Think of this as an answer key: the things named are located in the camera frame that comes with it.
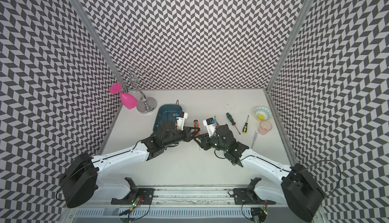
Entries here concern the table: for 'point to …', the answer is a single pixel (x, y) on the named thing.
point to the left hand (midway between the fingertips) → (199, 131)
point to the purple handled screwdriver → (217, 123)
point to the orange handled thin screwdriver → (196, 124)
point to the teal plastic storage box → (166, 112)
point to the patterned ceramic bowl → (262, 113)
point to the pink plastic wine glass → (128, 100)
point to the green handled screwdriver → (232, 121)
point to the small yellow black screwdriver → (245, 127)
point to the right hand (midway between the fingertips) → (196, 140)
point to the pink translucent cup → (264, 127)
